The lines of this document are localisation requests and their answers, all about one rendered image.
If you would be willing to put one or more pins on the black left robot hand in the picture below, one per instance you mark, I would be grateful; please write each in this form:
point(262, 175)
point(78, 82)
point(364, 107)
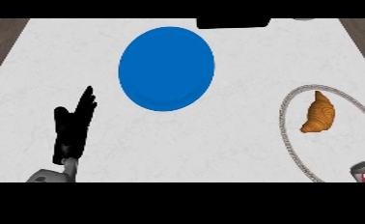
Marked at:
point(72, 128)

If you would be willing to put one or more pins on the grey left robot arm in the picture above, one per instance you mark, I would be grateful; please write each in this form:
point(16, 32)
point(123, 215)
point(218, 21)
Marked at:
point(61, 172)

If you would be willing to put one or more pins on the blue round plate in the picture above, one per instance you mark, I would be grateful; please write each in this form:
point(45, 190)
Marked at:
point(166, 69)

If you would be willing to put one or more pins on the white round placemat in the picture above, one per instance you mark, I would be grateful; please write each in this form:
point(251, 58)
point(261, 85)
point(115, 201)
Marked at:
point(342, 131)

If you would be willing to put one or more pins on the red and grey can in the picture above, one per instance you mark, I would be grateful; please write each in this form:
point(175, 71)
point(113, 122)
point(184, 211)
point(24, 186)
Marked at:
point(360, 171)

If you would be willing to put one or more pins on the black appliance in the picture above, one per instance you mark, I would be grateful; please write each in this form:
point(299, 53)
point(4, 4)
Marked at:
point(233, 22)

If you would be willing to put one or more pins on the brown croissant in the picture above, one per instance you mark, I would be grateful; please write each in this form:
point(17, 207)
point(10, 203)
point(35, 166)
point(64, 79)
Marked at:
point(320, 114)

